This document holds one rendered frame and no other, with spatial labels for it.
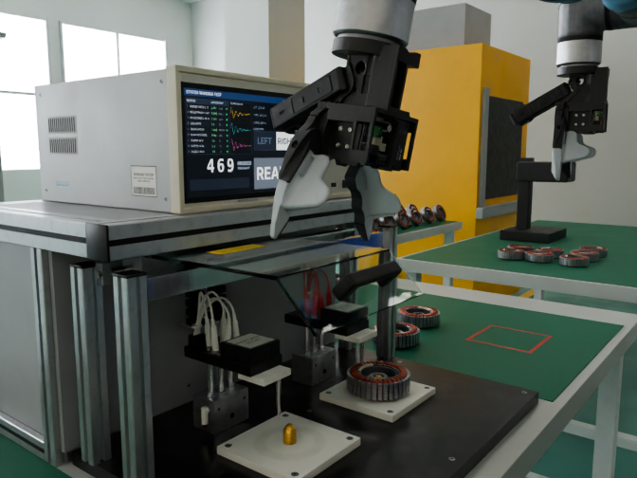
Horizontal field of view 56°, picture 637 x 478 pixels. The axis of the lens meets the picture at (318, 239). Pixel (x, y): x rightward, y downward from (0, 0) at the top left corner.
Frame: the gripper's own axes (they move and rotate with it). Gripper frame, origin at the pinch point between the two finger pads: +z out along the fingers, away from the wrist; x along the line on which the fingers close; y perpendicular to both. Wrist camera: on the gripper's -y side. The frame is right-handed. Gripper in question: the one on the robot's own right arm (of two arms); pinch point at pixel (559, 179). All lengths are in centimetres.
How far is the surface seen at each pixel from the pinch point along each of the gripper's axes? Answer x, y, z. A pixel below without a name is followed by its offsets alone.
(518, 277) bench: 109, -28, 42
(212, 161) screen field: -50, -41, -4
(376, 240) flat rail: -11.1, -32.0, 12.4
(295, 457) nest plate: -53, -25, 37
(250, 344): -51, -34, 23
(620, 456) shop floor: 134, 10, 115
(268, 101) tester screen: -38, -39, -13
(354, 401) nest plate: -33, -26, 37
